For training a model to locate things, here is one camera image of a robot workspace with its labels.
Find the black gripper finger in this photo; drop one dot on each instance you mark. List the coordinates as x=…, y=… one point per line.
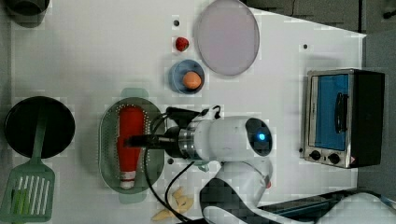
x=136, y=141

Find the lilac round plate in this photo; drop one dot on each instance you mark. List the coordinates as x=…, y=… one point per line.
x=227, y=37

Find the dark pot at corner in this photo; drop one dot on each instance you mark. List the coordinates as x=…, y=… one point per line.
x=27, y=13

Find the red felt strawberry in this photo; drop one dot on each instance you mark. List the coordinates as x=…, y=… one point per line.
x=182, y=43

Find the red felt strawberry near arm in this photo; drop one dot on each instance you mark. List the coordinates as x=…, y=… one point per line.
x=269, y=185

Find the blue small bowl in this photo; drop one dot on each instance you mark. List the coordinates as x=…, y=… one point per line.
x=178, y=71

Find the silver black toaster oven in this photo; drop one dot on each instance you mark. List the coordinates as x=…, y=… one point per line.
x=344, y=117

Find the orange felt ball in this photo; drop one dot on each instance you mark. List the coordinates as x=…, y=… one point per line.
x=191, y=80

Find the red felt ketchup bottle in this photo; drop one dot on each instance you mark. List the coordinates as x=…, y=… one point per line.
x=131, y=123

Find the green oval strainer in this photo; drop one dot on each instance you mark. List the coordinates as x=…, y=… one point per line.
x=151, y=161

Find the black round pan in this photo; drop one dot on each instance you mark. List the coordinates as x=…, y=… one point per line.
x=21, y=121

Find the green slotted spatula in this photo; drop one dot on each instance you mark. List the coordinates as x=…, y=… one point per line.
x=29, y=193

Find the yellow felt pasta pieces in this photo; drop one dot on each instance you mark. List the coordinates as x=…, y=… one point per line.
x=179, y=201

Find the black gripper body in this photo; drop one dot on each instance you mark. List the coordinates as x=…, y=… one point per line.
x=168, y=142

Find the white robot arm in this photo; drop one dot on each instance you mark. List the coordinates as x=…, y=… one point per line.
x=241, y=145

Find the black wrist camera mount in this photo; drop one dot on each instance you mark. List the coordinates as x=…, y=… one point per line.
x=183, y=117

